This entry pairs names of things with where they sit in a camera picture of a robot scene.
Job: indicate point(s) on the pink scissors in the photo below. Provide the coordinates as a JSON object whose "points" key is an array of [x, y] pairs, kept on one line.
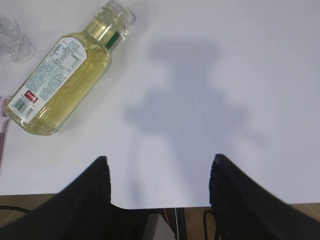
{"points": [[4, 119]]}

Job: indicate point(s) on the clear plastic sheet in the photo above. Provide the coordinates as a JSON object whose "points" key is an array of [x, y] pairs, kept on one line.
{"points": [[15, 45]]}

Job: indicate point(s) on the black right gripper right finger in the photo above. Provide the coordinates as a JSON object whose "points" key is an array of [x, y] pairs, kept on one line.
{"points": [[243, 210]]}

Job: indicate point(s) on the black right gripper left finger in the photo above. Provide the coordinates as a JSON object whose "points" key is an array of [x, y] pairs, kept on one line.
{"points": [[81, 211]]}

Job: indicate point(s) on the yellow tea bottle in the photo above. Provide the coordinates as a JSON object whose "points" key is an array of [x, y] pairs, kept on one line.
{"points": [[68, 72]]}

